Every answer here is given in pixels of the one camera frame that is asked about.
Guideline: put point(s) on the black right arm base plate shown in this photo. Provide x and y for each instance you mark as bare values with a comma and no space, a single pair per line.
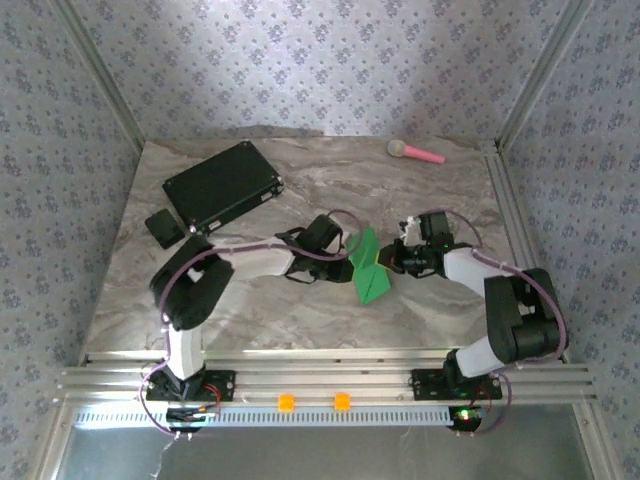
425,385

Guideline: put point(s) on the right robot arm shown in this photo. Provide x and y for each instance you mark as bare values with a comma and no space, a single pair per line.
477,360

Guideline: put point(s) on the green cloth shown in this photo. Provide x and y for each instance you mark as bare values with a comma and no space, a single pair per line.
370,287

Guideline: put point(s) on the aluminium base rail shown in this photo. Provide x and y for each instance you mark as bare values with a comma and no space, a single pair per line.
320,375

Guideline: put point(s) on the aluminium side rail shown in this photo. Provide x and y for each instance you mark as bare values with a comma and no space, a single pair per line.
497,170

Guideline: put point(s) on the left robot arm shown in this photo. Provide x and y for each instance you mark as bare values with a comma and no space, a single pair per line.
187,350

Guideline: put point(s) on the small black box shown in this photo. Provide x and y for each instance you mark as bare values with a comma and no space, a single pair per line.
164,229

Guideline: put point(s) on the pink toy microphone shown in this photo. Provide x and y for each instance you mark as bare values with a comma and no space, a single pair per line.
420,154

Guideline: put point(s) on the orange clip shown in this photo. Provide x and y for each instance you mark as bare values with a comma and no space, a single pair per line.
286,403
342,402

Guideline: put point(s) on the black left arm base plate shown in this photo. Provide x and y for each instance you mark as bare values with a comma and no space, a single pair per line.
225,385

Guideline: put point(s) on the aluminium frame leg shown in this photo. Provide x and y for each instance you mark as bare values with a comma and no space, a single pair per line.
54,445
591,445

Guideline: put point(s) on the aluminium upright post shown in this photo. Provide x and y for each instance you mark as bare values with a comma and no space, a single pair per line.
102,75
545,75

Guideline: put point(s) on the black case with metal latches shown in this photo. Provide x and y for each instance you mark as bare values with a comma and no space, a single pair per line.
220,185

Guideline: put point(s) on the grey metal sheet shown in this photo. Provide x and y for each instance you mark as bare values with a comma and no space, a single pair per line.
325,455

